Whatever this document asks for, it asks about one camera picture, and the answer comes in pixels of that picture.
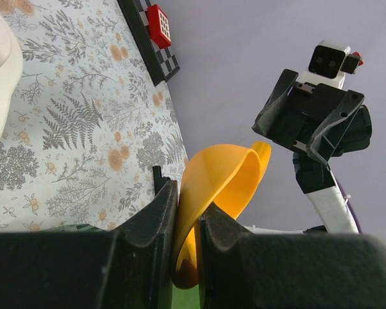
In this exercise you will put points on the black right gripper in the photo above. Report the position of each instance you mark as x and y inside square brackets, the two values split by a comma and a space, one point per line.
[325, 123]

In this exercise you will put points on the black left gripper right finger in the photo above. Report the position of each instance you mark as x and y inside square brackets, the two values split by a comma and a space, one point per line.
[240, 269]

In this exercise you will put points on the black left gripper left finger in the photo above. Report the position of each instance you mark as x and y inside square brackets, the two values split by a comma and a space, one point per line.
[124, 268]

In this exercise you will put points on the green cat litter bag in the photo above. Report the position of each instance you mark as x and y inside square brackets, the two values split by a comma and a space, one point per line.
[181, 299]

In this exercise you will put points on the yellow plastic litter scoop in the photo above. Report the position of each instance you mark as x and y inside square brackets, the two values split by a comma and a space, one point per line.
[225, 174]

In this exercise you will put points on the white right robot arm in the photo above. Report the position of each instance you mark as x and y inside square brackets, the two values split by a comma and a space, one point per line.
[321, 187]

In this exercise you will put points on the small black clip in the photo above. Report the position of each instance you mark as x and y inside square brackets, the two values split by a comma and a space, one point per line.
[159, 179]

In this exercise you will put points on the floral patterned table mat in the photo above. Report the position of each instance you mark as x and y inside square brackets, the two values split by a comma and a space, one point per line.
[86, 123]

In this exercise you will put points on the black and grey checkerboard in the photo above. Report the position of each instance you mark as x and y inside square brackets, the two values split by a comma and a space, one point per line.
[161, 64]

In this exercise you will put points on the red grid block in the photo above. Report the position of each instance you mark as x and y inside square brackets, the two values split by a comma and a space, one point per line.
[159, 28]

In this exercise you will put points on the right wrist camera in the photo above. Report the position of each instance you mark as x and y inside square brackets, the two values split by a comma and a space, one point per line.
[330, 63]

